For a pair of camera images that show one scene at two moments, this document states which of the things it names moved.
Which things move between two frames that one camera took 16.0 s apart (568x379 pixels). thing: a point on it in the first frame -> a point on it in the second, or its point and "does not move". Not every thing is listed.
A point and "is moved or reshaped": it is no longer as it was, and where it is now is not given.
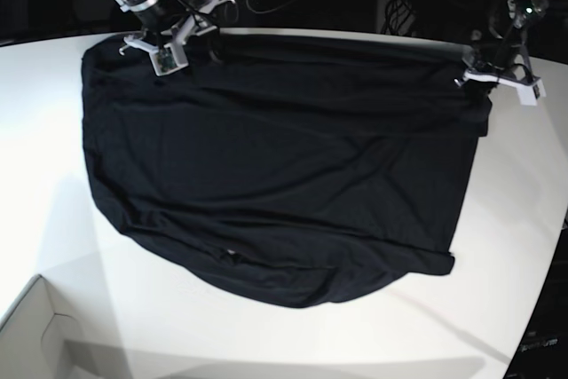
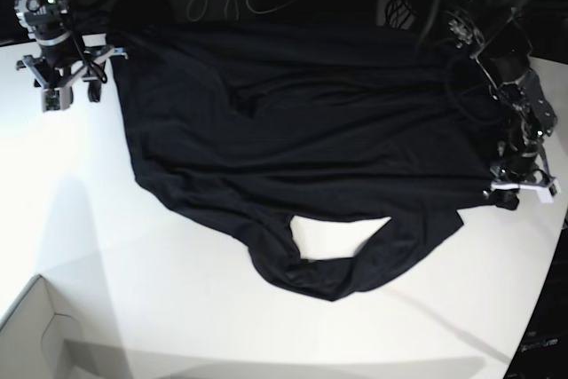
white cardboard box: x=34 y=334 does not move
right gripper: x=480 y=90 -> x=533 y=174
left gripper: x=195 y=24 -> x=60 y=70
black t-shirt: x=296 y=172 is moved or reshaped
